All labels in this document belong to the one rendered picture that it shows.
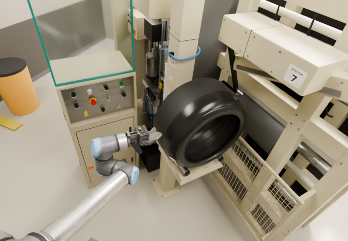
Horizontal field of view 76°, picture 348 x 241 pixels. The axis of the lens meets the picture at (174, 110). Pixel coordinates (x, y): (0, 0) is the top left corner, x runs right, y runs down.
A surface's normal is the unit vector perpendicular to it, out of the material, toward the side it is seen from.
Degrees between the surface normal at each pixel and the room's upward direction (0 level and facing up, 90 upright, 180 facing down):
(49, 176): 0
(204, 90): 8
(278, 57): 90
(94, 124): 90
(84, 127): 90
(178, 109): 43
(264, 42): 90
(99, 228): 0
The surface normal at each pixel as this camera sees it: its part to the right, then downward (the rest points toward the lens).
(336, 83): -0.88, 0.25
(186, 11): 0.47, 0.61
